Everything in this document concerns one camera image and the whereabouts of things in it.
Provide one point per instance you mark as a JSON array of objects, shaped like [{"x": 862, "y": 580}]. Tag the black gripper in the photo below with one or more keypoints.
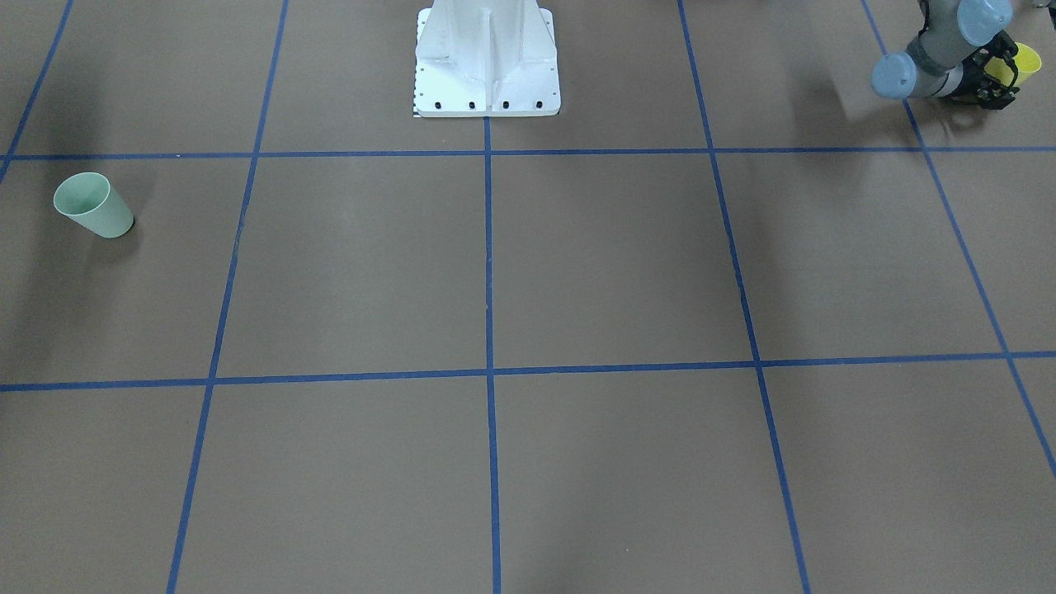
[{"x": 983, "y": 80}]

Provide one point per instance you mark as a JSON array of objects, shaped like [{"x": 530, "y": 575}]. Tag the yellow plastic cup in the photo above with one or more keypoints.
[{"x": 1026, "y": 61}]

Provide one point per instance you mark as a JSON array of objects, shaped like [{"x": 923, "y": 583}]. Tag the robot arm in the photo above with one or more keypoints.
[{"x": 962, "y": 53}]

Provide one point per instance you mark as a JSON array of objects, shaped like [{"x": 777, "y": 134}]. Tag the green plastic cup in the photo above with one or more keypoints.
[{"x": 89, "y": 199}]

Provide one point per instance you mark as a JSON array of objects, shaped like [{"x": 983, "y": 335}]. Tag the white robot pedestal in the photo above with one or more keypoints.
[{"x": 477, "y": 59}]

